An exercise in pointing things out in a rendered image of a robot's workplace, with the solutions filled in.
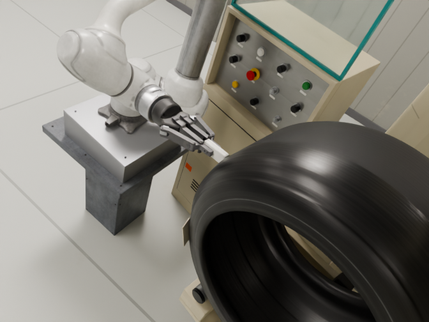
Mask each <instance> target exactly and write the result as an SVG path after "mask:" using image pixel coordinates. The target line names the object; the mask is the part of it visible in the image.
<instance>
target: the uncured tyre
mask: <svg viewBox="0 0 429 322"><path fill-rule="evenodd" d="M285 226H287V227H289V228H291V229H292V230H294V231H295V232H297V233H298V234H300V235H301V236H303V237H304V238H306V239H307V240H308V241H309V242H311V243H312V244H314V245H315V246H316V247H317V248H318V249H319V250H321V251H322V252H323V253H324V254H325V255H326V256H327V257H328V258H330V260H332V262H334V264H335V265H336V266H337V267H339V269H340V270H341V271H342V272H343V273H344V274H345V276H346V277H347V278H348V279H349V280H350V281H351V283H352V284H353V285H354V287H355V288H356V289H357V291H358V292H359V293H357V292H355V291H351V290H349V289H347V288H345V287H343V286H341V285H339V284H337V283H335V282H334V281H332V280H331V279H329V278H327V277H326V276H325V275H323V274H322V273H320V272H319V271H318V270H317V269H316V268H315V267H314V266H313V265H311V264H310V263H309V262H308V261H307V260H306V258H305V257H304V256H303V255H302V254H301V253H300V251H299V250H298V249H297V247H296V246H295V245H294V243H293V241H292V240H291V238H290V236H289V234H288V232H287V230H286V228H285ZM189 242H190V251H191V255H192V260H193V264H194V267H195V270H196V272H197V276H198V278H199V281H200V283H201V286H202V288H203V290H204V292H205V294H206V296H207V298H208V300H209V302H210V304H211V305H212V307H213V309H214V311H215V312H216V313H217V315H218V317H219V318H220V320H221V321H222V322H429V158H428V157H426V156H425V155H424V154H422V153H421V152H419V151H418V150H416V149H415V148H413V147H412V146H409V145H408V144H406V143H404V142H403V141H401V140H399V139H397V138H395V137H393V136H390V135H388V134H385V133H384V132H381V131H378V130H375V129H372V128H369V127H366V126H362V125H357V124H353V123H346V122H340V121H312V122H305V123H298V124H294V125H290V126H286V127H284V128H281V129H279V130H277V131H275V132H273V133H272V134H269V135H267V136H266V137H264V138H262V139H260V140H258V141H257V142H255V143H253V144H251V145H249V146H247V147H245V148H243V149H241V150H239V151H238V152H236V153H234V154H232V155H230V156H228V157H227V158H225V159H223V160H222V161H221V162H219V163H218V164H217V165H216V166H215V167H214V168H213V169H212V170H211V171H210V172H209V173H208V175H207V176H206V177H205V178H204V179H203V180H202V182H201V183H200V185H199V187H198V189H197V191H196V193H195V196H194V198H193V203H192V211H191V217H190V226H189Z"/></svg>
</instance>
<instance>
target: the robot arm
mask: <svg viewBox="0 0 429 322"><path fill-rule="evenodd" d="M155 1H156V0H110V1H108V3H107V4H106V5H105V6H104V7H103V8H102V10H101V12H100V13H99V15H98V17H97V19H96V21H95V22H94V24H93V25H92V26H88V27H85V28H84V29H70V30H68V31H66V32H65V33H64V34H62V35H61V37H60V38H59V40H58V43H57V56H58V59H59V61H60V63H61V64H62V66H63V67H64V68H65V69H66V71H68V72H69V73H70V74H71V75H72V76H74V77H75V78H76V79H78V80H79V81H81V82H82V83H84V84H85V85H87V86H89V87H90V88H92V89H94V90H97V91H99V92H101V93H105V94H106V95H109V96H110V103H108V104H107V105H106V106H104V107H100V108H99V109H98V114H100V115H102V116H105V117H106V118H108V120H107V121H106V122H105V126H106V127H112V126H114V125H117V126H119V127H121V128H122V129H123V130H124V131H125V132H126V133H127V134H132V133H133V132H134V130H135V129H136V128H138V127H139V126H141V124H143V123H144V122H146V121H147V120H148V121H149V122H151V123H156V124H157V125H158V126H159V127H160V137H164V138H167V139H169V140H171V141H173V142H175V143H176V144H178V145H180V146H182V147H184V148H186V149H188V150H189V151H192V152H194V151H195V150H198V152H197V153H202V152H203V153H205V154H206V155H207V156H209V157H212V158H213V159H215V160H216V161H217V162H218V163H219V162H221V161H222V160H223V159H225V158H227V157H228V156H229V154H228V153H227V152H226V151H224V150H223V149H221V146H220V145H218V144H217V143H216V142H214V138H215V133H214V132H213V131H212V130H211V129H210V128H209V127H208V126H207V125H206V123H205V122H204V121H203V120H202V119H201V118H203V117H204V115H205V113H206V111H207V108H208V105H209V97H208V94H207V92H206V91H205V90H204V89H203V85H204V82H203V80H202V77H201V76H200V73H201V71H202V68H203V66H204V62H205V60H206V57H207V53H208V52H209V48H210V46H211V43H212V41H213V37H214V35H215V32H216V28H217V26H218V24H219V21H220V19H221V16H222V13H223V10H224V8H225V4H226V2H227V0H196V2H195V6H194V8H193V12H192V16H191V19H190V23H189V25H188V29H187V32H186V36H185V38H184V42H183V46H182V49H181V52H180V55H179V59H178V62H177V65H176V67H174V68H172V69H171V70H169V72H168V74H167V75H166V77H161V76H160V75H158V74H157V73H156V72H155V69H154V68H153V66H152V65H151V64H150V63H149V62H147V61H146V60H144V59H142V58H139V57H131V58H128V59H127V56H126V44H125V42H124V40H123V39H122V38H121V27H122V25H123V22H124V20H125V19H126V18H127V17H129V16H130V15H131V14H133V13H135V12H137V11H139V10H140V9H142V8H144V7H146V6H147V5H149V4H151V3H153V2H155ZM190 144H191V145H190Z"/></svg>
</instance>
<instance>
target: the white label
mask: <svg viewBox="0 0 429 322"><path fill-rule="evenodd" d="M189 226H190V217H189V219H188V220H187V221H186V223H185V224H184V226H183V227H182V232H183V246H185V245H186V243H187V242H188V240H189Z"/></svg>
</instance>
